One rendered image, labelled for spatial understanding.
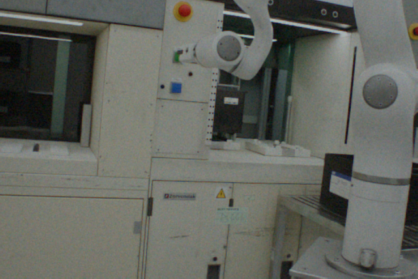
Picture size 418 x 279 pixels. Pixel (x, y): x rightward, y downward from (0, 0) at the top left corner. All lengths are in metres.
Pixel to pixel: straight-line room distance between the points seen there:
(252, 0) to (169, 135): 0.60
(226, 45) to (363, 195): 0.46
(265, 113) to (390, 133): 1.68
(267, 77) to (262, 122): 0.25
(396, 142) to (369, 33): 0.23
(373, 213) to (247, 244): 0.80
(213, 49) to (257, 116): 1.53
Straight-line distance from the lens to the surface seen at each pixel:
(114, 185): 1.51
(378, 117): 0.91
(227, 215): 1.64
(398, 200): 0.99
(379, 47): 1.03
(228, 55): 1.10
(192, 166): 1.55
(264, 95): 2.56
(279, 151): 1.90
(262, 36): 1.15
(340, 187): 1.49
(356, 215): 1.00
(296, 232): 1.78
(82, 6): 1.47
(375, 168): 0.96
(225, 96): 1.91
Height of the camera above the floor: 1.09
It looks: 3 degrees down
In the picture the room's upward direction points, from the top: 5 degrees clockwise
